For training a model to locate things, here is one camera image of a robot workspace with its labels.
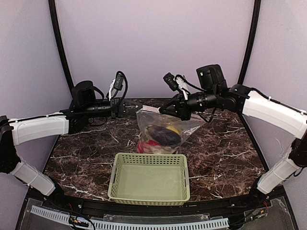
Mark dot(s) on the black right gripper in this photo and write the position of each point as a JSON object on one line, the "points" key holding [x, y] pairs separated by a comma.
{"points": [[182, 106]]}

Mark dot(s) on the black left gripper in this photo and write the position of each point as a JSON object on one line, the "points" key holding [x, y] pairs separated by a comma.
{"points": [[115, 107]]}

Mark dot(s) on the yellow bell pepper toy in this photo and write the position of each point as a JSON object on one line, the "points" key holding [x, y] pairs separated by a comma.
{"points": [[174, 129]]}

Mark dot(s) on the clear zip top bag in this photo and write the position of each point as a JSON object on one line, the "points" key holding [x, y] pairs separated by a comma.
{"points": [[150, 116]]}

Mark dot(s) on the purple eggplant toy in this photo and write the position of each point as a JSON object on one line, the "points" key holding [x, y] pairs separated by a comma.
{"points": [[163, 136]]}

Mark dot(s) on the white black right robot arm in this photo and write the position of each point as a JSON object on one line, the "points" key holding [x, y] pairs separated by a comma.
{"points": [[242, 100]]}

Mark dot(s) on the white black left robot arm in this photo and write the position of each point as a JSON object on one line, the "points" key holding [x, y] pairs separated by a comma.
{"points": [[84, 107]]}

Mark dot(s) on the green plastic basket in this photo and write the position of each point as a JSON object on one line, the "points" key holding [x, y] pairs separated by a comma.
{"points": [[149, 179]]}

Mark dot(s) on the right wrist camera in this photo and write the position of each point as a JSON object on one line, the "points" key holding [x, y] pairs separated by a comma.
{"points": [[177, 83]]}

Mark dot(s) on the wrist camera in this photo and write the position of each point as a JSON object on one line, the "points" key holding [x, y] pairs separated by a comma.
{"points": [[116, 86], [177, 83]]}

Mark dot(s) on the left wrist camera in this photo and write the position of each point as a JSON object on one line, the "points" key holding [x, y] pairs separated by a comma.
{"points": [[116, 86]]}

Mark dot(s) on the white cable duct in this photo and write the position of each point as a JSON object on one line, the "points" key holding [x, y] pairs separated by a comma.
{"points": [[116, 222]]}

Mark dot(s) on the black left frame post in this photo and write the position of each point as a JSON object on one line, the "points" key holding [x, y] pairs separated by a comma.
{"points": [[59, 43]]}

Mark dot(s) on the black frame post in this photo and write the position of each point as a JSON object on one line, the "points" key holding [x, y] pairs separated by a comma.
{"points": [[59, 43], [250, 41]]}

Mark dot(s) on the black front rail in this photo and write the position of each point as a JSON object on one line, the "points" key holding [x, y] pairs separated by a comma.
{"points": [[222, 200]]}

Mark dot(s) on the black right frame post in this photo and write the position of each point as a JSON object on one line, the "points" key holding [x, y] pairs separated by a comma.
{"points": [[250, 41]]}

